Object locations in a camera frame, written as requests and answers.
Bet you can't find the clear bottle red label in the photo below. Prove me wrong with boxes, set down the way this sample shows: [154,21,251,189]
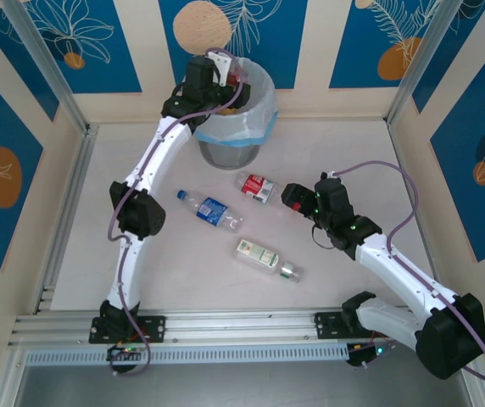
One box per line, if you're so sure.
[236,172,304,212]

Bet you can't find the clear bottle green white label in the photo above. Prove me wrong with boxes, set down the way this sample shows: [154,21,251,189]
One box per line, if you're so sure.
[231,238,305,284]

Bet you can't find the clear bottle blue label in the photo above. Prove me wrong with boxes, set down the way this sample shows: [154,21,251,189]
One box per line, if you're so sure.
[176,189,243,233]

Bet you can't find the white bin liner bag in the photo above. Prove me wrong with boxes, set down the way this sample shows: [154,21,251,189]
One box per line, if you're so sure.
[185,59,278,149]

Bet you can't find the grey metal waste bin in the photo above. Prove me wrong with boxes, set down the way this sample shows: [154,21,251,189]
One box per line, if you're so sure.
[198,137,260,170]

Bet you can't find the black mounting plate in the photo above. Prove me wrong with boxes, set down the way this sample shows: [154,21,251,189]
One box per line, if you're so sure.
[313,311,393,340]
[88,315,167,344]

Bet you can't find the small black circuit board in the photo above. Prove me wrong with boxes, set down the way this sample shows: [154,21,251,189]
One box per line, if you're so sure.
[347,343,390,368]
[106,345,146,364]

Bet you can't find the grey metal panel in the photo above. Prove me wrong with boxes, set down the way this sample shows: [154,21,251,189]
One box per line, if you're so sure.
[13,362,472,407]

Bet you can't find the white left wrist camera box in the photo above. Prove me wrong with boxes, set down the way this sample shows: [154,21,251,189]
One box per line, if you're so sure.
[207,50,231,88]

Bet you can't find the purple cable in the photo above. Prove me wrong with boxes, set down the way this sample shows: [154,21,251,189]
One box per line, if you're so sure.
[331,159,485,382]
[106,48,246,378]

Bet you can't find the aluminium side rail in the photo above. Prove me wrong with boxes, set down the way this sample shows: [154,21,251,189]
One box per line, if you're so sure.
[386,120,447,298]
[34,125,99,315]

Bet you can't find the aluminium front rail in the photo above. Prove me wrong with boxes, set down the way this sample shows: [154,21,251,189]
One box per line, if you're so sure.
[11,305,468,347]

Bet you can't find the aluminium upright post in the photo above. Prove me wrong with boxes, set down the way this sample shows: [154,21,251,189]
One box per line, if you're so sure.
[385,0,460,126]
[3,0,90,133]

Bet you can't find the grey slotted cable duct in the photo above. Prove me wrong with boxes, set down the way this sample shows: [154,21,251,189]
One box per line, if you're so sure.
[25,343,350,366]

